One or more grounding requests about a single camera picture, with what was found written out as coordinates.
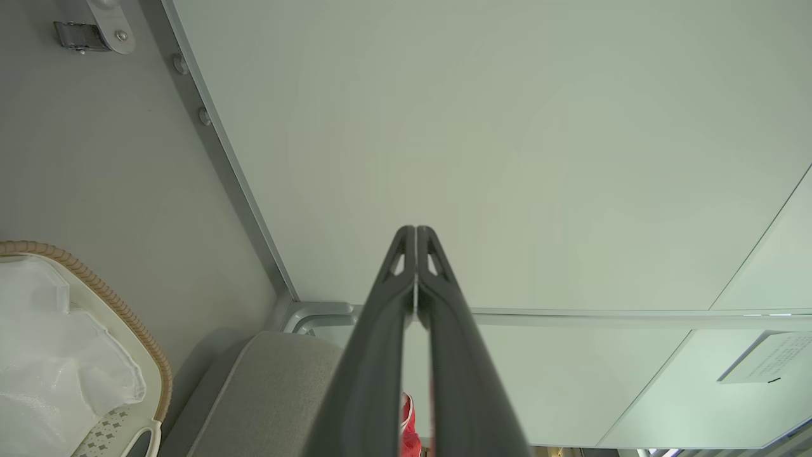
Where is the grey fabric sofa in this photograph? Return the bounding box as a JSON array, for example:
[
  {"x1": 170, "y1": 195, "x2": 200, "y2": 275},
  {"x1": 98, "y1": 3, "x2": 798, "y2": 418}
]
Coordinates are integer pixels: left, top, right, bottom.
[{"x1": 159, "y1": 330, "x2": 346, "y2": 457}]

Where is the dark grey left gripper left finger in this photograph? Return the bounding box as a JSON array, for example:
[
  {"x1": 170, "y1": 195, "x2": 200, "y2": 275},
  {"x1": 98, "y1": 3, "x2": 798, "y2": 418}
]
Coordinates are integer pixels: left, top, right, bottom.
[{"x1": 303, "y1": 225, "x2": 416, "y2": 457}]

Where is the grey partition base rail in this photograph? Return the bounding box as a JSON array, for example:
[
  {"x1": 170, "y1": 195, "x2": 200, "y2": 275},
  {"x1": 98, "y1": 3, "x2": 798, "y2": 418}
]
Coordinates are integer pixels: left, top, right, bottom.
[{"x1": 140, "y1": 0, "x2": 299, "y2": 312}]

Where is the white paper sign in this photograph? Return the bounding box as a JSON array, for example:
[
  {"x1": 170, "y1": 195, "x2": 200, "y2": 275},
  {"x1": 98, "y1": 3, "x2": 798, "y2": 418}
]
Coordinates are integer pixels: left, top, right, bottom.
[{"x1": 717, "y1": 330, "x2": 812, "y2": 385}]

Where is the white wicker laundry basket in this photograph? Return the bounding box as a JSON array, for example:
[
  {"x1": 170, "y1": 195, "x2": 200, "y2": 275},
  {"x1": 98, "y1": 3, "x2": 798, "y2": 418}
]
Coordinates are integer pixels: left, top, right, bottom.
[{"x1": 0, "y1": 240, "x2": 173, "y2": 457}]

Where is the red garment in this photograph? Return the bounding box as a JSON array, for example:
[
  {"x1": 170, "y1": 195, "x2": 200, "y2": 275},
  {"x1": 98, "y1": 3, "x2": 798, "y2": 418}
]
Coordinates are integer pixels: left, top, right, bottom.
[{"x1": 400, "y1": 392, "x2": 423, "y2": 457}]

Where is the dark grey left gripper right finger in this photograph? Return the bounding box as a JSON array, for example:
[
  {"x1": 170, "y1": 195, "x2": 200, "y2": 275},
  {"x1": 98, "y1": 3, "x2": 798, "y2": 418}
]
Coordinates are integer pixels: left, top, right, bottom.
[{"x1": 417, "y1": 225, "x2": 532, "y2": 457}]

